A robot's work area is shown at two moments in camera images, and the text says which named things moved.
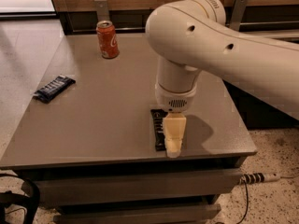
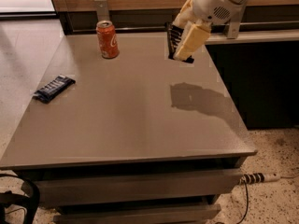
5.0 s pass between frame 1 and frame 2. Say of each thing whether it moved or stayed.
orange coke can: stayed
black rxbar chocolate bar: moved
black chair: stayed
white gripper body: moved
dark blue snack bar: stayed
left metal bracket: stayed
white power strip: stayed
